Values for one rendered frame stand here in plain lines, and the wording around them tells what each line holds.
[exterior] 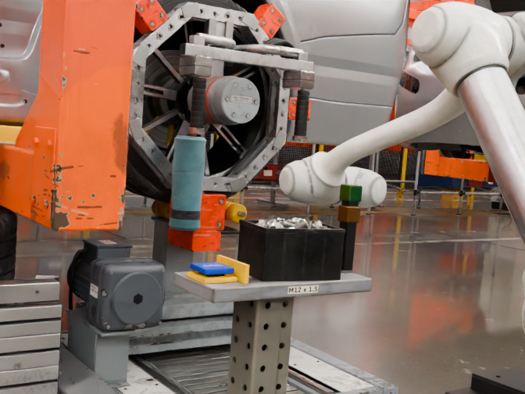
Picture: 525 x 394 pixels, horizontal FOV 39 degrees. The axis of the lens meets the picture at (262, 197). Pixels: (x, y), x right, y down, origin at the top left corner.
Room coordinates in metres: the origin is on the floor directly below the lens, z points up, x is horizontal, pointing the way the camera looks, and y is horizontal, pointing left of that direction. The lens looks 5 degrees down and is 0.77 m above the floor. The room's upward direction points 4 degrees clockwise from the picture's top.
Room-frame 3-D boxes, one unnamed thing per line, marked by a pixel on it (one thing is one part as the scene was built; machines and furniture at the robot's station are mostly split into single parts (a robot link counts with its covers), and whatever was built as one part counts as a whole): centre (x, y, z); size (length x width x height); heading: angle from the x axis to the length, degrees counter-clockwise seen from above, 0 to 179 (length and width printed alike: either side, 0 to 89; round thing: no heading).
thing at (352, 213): (1.74, -0.21, 0.59); 0.04 x 0.04 x 0.04; 35
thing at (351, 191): (1.74, -0.21, 0.64); 0.04 x 0.04 x 0.04; 35
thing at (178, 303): (2.36, 0.28, 0.32); 0.40 x 0.30 x 0.28; 125
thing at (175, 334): (2.36, 0.28, 0.13); 0.50 x 0.36 x 0.10; 125
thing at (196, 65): (1.95, 0.20, 0.93); 0.09 x 0.05 x 0.05; 35
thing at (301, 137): (2.12, -0.09, 0.83); 0.04 x 0.04 x 0.16
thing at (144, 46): (2.22, 0.18, 0.85); 0.54 x 0.07 x 0.54; 125
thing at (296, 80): (2.14, -0.08, 0.93); 0.09 x 0.05 x 0.05; 35
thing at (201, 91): (1.93, 0.19, 0.83); 0.04 x 0.04 x 0.16
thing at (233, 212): (2.37, 0.14, 0.51); 0.29 x 0.06 x 0.06; 35
